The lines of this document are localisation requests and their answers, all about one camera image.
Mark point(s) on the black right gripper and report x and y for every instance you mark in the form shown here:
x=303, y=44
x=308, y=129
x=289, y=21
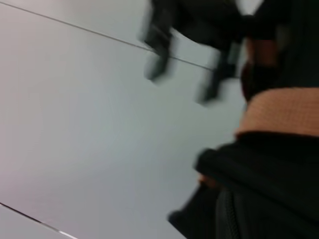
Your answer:
x=199, y=17

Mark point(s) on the black fabric food bag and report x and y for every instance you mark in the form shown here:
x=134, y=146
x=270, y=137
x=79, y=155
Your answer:
x=261, y=186

